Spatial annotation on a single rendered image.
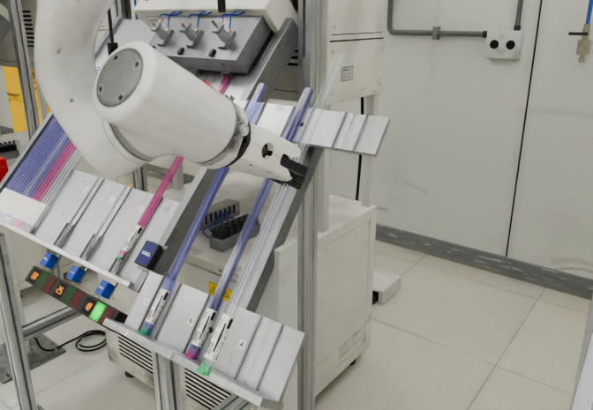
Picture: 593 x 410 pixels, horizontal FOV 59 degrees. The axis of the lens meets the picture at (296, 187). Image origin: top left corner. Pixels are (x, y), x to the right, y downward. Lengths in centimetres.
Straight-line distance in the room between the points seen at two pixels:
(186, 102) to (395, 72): 234
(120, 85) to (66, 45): 9
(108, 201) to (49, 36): 77
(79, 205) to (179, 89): 88
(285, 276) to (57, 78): 55
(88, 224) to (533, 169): 198
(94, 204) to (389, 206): 196
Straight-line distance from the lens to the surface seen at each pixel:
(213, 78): 133
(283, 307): 99
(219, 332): 72
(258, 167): 64
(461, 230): 284
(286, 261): 96
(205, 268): 144
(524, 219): 272
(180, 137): 55
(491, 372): 214
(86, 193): 138
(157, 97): 51
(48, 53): 59
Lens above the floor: 124
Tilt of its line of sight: 18 degrees down
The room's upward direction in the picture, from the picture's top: straight up
